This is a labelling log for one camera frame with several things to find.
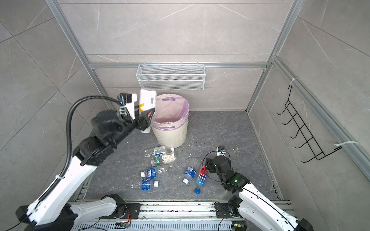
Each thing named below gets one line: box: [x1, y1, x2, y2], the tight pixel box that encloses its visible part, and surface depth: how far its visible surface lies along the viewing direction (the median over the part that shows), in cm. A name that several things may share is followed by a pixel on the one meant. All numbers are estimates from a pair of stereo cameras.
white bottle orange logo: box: [138, 89, 158, 115], surface depth 56 cm
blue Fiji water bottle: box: [196, 164, 209, 187], surface depth 81 cm
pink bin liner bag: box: [151, 93, 190, 131], surface depth 91 cm
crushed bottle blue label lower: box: [129, 178, 159, 191], surface depth 79 cm
